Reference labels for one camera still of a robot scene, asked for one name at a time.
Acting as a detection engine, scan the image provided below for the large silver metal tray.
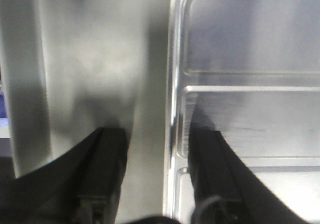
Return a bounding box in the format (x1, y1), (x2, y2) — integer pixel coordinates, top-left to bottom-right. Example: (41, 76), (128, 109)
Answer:
(0, 0), (170, 220)

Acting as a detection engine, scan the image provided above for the small silver metal tray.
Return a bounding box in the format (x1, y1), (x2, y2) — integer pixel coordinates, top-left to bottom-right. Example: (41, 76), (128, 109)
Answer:
(162, 0), (320, 224)

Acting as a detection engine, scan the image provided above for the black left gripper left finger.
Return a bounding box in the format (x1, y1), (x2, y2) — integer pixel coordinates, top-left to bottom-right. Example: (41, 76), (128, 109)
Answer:
(0, 128), (128, 224)

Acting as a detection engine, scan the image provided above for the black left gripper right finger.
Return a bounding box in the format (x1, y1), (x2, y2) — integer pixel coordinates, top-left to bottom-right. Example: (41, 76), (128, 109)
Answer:
(188, 126), (306, 224)

